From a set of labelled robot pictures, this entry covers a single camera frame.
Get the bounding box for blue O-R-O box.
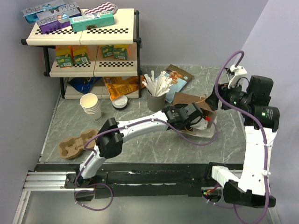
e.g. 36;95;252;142
21;0;80;24

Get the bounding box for cream checkered shelf rack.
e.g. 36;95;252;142
21;8;142;99

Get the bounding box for brown cardboard cup carrier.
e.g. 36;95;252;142
58;129;98;160

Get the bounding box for brown paper takeout bag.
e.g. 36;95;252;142
172;92;217;138

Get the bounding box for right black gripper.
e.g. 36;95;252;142
205;79;251;111

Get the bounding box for purple O-R-O box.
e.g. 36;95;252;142
37;8;81;34

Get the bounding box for stack of white cup lids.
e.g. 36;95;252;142
112;95;128;110

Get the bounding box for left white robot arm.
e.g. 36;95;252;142
75;103;205;188

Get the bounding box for green orange box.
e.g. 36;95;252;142
56;45;73;68
72;45;90;64
99;45;114;58
113;44;129;60

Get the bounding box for teal carton box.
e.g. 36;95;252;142
70;11;115;32

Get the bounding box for orange snack bag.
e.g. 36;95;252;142
103;76;145;100

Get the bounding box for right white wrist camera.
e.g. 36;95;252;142
226;64;248;89

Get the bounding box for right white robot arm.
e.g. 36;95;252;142
204;75;280;208

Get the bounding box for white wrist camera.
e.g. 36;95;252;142
191;116;211;130
226;64;248;89

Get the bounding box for dark blue snack bag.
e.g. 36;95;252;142
68;77;101;94

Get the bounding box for light blue nut bag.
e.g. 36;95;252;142
164;64;194;104

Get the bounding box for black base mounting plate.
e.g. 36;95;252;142
64;163;216;199

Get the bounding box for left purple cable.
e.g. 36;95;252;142
74;118;220;212

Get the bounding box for purple white wavy pouch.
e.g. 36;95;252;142
84;2;118;15

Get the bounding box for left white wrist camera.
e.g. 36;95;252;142
191;116;211;130

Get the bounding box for stack of white paper cups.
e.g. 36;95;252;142
79;93;102;121

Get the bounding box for green orange box far left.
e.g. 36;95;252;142
56;45;73;68

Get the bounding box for grey straw holder cup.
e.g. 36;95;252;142
147;91;166;112

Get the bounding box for aluminium rail frame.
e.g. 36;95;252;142
11;151;281;224

